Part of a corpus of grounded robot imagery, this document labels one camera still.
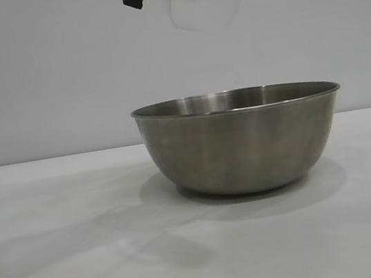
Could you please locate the stainless steel mixing bowl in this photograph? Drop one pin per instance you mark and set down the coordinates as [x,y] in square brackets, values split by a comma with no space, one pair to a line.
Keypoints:
[242,148]

